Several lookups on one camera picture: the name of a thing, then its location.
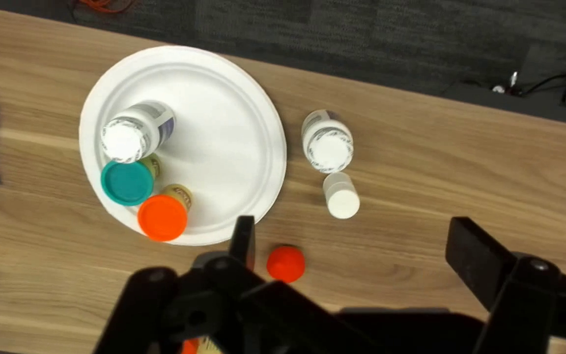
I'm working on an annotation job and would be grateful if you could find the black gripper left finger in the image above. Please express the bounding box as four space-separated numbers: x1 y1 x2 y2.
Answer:
230 216 256 269

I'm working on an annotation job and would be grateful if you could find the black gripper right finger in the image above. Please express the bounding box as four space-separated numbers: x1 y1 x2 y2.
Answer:
444 216 517 308

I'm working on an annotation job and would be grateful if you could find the orange ball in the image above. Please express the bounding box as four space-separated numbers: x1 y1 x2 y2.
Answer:
266 245 307 283

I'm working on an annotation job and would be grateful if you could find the small white bottle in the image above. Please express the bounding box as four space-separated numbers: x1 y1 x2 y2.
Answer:
323 172 362 220

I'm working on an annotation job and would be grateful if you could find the white supplement bottle blue label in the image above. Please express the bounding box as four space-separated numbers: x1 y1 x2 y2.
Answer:
301 108 354 172

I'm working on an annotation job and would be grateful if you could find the white pill bottle grey label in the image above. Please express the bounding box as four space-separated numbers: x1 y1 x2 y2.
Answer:
100 100 175 163

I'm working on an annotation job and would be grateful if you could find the white paper plate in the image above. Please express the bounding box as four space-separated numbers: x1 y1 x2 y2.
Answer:
79 45 287 245

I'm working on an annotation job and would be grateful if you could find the orange lid play-doh tub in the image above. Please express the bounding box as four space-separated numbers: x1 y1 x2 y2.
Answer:
138 184 193 241

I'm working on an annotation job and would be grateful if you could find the teal lid play-doh tub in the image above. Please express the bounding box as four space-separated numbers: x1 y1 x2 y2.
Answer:
100 155 161 206

